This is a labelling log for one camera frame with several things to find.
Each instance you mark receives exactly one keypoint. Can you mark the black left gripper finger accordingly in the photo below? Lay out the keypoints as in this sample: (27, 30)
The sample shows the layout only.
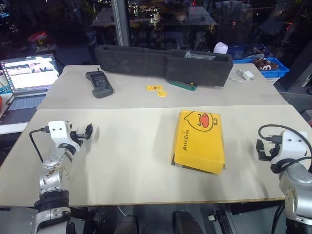
(89, 128)
(82, 139)

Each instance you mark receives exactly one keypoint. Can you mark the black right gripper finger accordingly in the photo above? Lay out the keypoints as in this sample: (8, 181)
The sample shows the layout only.
(274, 147)
(260, 149)

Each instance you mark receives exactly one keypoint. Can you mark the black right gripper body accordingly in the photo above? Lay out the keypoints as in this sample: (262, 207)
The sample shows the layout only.
(273, 150)

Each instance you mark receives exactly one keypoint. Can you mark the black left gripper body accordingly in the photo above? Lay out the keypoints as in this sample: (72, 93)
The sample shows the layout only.
(76, 136)

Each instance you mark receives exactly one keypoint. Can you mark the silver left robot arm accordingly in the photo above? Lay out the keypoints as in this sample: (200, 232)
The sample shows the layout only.
(52, 181)

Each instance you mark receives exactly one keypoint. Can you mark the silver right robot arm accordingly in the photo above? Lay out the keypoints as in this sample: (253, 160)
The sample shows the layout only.
(296, 190)

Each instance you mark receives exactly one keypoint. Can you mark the yellow duck box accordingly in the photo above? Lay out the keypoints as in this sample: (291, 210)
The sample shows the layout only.
(198, 141)

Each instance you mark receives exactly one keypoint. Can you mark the grey handheld controller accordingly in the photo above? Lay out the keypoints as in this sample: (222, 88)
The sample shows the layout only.
(99, 84)

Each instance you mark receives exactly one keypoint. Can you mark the white perforated basket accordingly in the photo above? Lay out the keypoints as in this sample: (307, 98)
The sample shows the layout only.
(272, 80)

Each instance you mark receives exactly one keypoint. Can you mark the open laptop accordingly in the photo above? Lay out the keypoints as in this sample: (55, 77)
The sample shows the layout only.
(26, 83)

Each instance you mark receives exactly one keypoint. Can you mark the white power adapter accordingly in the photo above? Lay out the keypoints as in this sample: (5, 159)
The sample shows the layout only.
(248, 75)

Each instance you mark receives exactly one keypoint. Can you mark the yellow rectangular sticker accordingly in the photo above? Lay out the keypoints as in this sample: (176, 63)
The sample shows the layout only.
(154, 87)

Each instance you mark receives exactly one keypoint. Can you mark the blue plastic bin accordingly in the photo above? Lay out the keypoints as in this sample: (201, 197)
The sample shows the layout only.
(274, 69)

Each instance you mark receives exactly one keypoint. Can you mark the yellow round sticker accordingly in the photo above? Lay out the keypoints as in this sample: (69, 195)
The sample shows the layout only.
(161, 93)

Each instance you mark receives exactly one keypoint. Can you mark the brown plush toy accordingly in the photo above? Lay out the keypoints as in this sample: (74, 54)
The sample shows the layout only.
(265, 64)

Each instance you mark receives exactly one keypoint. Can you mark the blue plastic crate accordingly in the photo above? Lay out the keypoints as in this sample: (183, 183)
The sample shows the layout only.
(246, 51)

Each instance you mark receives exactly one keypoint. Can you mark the long dark foam box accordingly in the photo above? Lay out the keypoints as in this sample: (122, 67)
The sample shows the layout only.
(165, 64)

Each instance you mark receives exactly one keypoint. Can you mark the white rounded cup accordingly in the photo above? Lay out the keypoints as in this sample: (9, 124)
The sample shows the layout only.
(220, 47)

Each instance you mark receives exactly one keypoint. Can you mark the clear plastic bag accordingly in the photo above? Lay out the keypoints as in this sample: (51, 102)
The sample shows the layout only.
(199, 55)

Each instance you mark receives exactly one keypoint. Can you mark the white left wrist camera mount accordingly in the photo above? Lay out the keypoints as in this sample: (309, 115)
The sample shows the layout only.
(58, 130)

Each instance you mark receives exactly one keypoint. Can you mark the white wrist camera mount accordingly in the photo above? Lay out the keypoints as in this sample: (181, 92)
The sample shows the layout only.
(58, 130)
(293, 144)

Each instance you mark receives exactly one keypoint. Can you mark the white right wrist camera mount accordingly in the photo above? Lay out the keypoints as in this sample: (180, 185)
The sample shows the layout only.
(293, 144)

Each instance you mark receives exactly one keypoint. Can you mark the metal window post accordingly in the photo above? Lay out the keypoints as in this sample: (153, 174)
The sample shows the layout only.
(121, 22)

